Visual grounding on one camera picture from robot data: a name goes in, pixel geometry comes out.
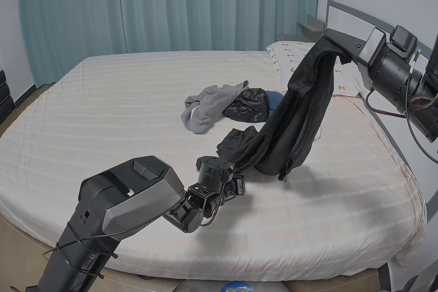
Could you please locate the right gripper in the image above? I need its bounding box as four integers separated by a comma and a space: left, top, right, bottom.
323, 27, 424, 115

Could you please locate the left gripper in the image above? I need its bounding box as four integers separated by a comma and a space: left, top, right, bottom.
229, 174, 248, 199

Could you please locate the black T-shirt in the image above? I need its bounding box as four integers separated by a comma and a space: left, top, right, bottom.
216, 36, 350, 182

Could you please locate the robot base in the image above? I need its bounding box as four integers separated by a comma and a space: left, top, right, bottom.
175, 280, 286, 292

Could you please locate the grey bedside table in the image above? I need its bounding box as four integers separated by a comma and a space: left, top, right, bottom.
276, 14, 325, 43

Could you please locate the white printed pillow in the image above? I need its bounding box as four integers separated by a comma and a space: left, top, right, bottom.
266, 41, 364, 98

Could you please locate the black shiny garment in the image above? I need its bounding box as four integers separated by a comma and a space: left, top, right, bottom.
222, 87, 271, 123

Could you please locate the grey garment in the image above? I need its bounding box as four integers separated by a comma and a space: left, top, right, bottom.
181, 80, 250, 134

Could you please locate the dark blue garment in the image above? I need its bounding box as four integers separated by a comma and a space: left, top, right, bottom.
265, 89, 285, 117

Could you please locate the bed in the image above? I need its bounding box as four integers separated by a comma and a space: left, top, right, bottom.
0, 0, 438, 292

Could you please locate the black chest of drawers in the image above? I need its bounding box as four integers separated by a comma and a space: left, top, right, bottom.
0, 70, 17, 125

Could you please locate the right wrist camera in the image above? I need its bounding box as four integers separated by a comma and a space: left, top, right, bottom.
389, 25, 419, 61

